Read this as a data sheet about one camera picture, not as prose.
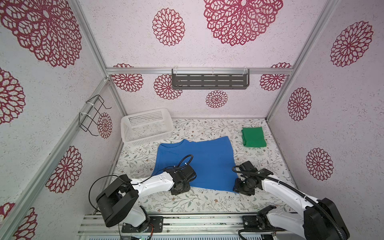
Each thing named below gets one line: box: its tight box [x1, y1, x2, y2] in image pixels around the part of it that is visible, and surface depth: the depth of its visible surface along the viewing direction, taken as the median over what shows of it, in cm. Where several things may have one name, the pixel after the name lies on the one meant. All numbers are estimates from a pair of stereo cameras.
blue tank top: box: [152, 136, 239, 193], surface depth 103 cm
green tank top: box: [241, 127, 267, 148], surface depth 108 cm
